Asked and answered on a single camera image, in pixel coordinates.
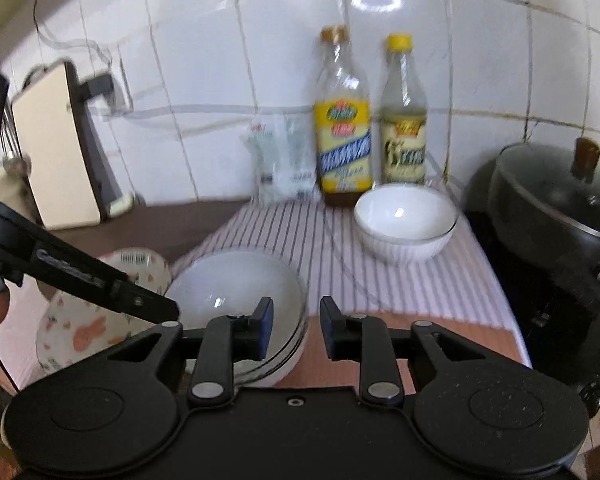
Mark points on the pink rabbit print plate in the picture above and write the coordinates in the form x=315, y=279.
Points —
x=80, y=332

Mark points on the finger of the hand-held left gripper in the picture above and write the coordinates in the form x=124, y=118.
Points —
x=105, y=285

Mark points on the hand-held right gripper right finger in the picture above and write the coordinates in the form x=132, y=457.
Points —
x=330, y=326

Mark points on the clear plastic packet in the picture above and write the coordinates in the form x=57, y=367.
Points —
x=300, y=160
x=267, y=160

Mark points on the slim yellow cap bottle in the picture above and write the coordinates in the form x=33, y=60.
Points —
x=404, y=145

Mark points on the steel ladle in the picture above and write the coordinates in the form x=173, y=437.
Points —
x=12, y=162

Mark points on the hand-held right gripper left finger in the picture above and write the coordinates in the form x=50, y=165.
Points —
x=266, y=321

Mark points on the glass pot lid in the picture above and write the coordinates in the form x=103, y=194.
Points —
x=545, y=185

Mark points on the black cooking pot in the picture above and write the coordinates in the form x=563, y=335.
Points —
x=555, y=247

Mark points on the large yellow label bottle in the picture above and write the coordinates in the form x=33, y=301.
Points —
x=342, y=150

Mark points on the white cutting board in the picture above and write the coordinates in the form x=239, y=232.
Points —
x=55, y=150

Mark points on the small white holder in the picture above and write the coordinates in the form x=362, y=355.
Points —
x=120, y=206

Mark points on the black charger plug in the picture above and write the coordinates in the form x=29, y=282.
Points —
x=97, y=85

